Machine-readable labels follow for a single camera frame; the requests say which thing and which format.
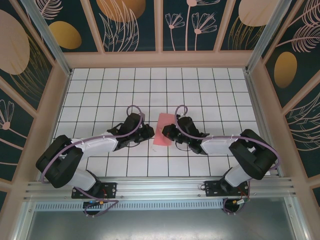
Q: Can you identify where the slotted grey cable duct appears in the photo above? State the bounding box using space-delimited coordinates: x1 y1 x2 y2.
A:
34 201 226 211

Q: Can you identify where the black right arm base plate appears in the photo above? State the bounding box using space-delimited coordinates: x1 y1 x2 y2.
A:
204 179 252 198

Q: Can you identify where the aluminium side rail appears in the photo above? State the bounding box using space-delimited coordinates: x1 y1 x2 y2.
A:
243 71 280 178

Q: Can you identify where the pink paper sheet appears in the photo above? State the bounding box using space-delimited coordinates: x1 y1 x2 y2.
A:
152 112 176 147

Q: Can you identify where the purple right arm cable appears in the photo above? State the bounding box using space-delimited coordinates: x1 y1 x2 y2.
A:
174 104 280 216

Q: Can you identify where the aluminium mounting rail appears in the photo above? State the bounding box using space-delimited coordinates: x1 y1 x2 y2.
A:
23 176 298 201

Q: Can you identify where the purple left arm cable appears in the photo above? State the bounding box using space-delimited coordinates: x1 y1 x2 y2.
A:
39 104 146 218

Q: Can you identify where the grey metal sheet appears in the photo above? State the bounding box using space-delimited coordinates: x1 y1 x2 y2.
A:
14 197 308 240

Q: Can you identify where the aluminium frame post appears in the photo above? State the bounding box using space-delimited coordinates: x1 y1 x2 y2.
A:
21 0 74 77
244 0 293 74

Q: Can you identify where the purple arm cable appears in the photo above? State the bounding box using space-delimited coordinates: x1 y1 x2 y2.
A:
174 104 280 216
39 104 146 218

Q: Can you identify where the thin black cable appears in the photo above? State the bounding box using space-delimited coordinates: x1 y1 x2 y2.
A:
175 142 195 153

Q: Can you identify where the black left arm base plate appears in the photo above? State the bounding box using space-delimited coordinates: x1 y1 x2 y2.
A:
71 181 118 200

